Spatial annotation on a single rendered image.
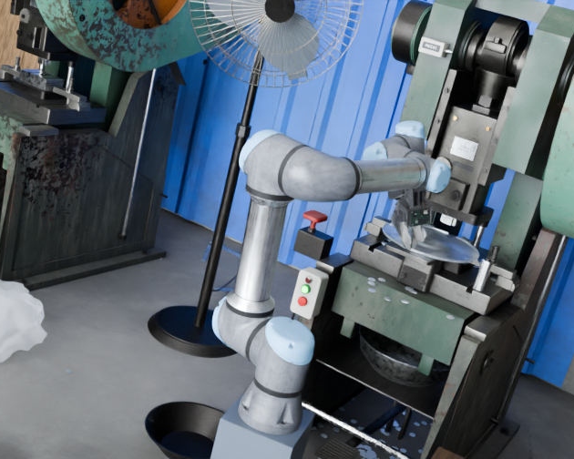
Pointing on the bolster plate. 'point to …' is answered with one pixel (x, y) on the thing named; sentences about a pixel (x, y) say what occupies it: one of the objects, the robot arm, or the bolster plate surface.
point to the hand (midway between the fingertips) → (409, 244)
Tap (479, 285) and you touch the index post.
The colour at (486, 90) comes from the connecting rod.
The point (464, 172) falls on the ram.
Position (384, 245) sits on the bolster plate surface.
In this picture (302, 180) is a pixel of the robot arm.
